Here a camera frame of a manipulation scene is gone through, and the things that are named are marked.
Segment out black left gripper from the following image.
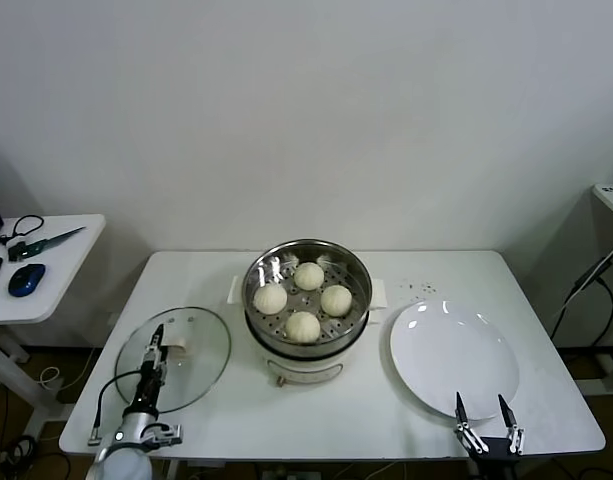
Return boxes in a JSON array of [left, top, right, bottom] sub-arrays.
[[135, 323, 171, 414]]

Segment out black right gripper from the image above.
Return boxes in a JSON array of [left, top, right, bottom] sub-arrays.
[[453, 391, 528, 480]]

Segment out glass lid with white handle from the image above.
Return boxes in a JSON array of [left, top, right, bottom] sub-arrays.
[[114, 305, 233, 414]]

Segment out white steamed baozi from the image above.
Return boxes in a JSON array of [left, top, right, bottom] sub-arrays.
[[253, 283, 289, 316], [319, 283, 354, 317], [284, 310, 321, 345], [293, 261, 326, 291]]

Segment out perforated steel steamer basket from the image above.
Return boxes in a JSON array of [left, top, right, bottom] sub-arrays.
[[243, 238, 375, 351]]

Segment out white round plate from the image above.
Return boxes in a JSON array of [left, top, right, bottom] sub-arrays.
[[389, 299, 520, 420]]

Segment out white side table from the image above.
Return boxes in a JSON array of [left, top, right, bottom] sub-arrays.
[[0, 213, 108, 441]]

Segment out scattered dark crumbs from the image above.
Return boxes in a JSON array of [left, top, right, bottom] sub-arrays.
[[398, 282, 440, 301]]

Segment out white electric cooker pot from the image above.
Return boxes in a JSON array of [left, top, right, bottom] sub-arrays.
[[227, 274, 390, 389]]

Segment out blue computer mouse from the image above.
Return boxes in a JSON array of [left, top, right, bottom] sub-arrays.
[[7, 263, 47, 298]]

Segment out green flat tool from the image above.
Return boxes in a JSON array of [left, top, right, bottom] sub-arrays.
[[8, 225, 87, 262]]

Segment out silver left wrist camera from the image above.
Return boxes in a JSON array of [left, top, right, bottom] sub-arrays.
[[145, 422, 184, 449]]

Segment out white floor cable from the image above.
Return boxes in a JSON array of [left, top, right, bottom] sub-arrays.
[[38, 344, 100, 389]]

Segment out black floor cables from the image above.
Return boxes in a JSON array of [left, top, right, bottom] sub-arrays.
[[0, 384, 75, 480]]

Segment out black power cable with adapter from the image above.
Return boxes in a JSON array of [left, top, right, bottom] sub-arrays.
[[550, 244, 613, 351]]

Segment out black looped cable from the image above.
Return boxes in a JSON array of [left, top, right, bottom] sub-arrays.
[[0, 214, 46, 247]]

